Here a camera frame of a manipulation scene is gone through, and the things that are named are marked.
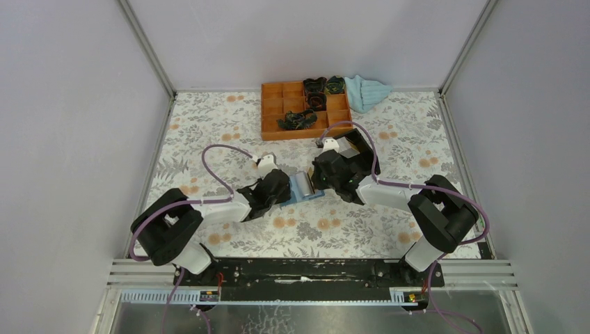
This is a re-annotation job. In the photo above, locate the white card in box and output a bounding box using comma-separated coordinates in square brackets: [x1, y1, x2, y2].
[338, 138, 360, 159]

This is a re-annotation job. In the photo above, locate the black rolled band centre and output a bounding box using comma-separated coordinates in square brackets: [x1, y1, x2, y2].
[306, 92, 327, 111]

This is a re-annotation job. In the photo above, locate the black rolled band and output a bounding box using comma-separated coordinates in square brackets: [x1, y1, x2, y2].
[303, 77, 327, 95]
[324, 76, 346, 95]
[306, 92, 327, 111]

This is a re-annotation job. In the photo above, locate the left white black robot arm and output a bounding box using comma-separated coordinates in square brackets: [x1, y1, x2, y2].
[129, 168, 291, 286]

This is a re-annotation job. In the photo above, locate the black rolled band top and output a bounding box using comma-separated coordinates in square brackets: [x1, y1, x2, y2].
[324, 76, 346, 95]

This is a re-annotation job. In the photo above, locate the light blue folded cloth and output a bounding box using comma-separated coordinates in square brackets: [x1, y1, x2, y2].
[344, 75, 393, 113]

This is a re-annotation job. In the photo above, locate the black card box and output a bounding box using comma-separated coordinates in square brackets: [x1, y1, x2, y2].
[334, 129, 374, 175]

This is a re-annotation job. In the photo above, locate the blue leather card holder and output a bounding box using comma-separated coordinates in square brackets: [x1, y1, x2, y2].
[280, 171, 325, 207]

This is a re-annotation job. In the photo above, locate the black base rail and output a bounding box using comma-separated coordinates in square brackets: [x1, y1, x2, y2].
[174, 257, 445, 302]

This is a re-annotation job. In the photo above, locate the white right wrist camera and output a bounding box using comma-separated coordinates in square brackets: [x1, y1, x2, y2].
[321, 138, 340, 153]

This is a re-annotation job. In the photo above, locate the orange compartment tray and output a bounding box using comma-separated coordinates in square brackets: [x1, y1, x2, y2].
[261, 76, 352, 141]

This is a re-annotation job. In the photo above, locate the black tangled band pile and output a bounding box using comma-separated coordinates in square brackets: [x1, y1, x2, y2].
[276, 109, 318, 131]

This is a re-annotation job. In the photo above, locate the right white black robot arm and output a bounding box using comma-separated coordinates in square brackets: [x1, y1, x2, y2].
[311, 149, 479, 287]

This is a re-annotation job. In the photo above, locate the black rolled band left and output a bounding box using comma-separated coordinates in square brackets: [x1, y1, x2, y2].
[303, 77, 327, 95]

